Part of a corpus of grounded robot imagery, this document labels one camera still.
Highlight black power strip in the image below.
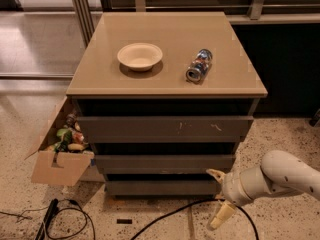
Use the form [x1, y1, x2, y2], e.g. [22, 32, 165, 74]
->
[34, 199, 58, 240]

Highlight colourful toys in box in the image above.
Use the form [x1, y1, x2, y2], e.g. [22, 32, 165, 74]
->
[46, 112, 88, 153]

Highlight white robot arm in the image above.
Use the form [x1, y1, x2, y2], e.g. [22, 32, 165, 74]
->
[206, 150, 320, 230]

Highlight thick black floor cable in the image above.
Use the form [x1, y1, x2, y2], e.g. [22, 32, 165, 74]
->
[129, 198, 260, 240]

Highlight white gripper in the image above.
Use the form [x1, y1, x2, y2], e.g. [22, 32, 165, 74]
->
[206, 169, 253, 231]

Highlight cardboard box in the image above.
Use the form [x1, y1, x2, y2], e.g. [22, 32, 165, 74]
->
[26, 97, 94, 186]

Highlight grey bottom drawer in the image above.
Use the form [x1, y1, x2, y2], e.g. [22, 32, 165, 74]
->
[105, 180, 221, 196]

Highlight thin black looped cable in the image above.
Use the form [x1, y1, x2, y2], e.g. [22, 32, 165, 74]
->
[45, 199, 97, 240]

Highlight grey drawer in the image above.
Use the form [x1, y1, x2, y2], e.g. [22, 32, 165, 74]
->
[95, 155, 235, 174]
[78, 116, 253, 143]
[105, 180, 221, 196]

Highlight black tape strip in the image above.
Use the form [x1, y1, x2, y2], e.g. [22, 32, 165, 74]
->
[117, 219, 132, 224]

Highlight grey middle drawer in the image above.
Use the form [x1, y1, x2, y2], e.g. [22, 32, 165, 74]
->
[95, 155, 235, 174]

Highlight grey top drawer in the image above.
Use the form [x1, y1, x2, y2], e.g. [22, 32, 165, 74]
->
[78, 116, 253, 143]

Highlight white paper bowl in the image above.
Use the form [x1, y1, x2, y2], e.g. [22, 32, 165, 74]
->
[117, 43, 163, 72]

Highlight grey three-drawer cabinet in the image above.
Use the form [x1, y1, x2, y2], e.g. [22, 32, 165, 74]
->
[67, 12, 267, 183]

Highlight blue soda can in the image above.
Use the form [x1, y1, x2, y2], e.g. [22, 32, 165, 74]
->
[186, 49, 213, 83]

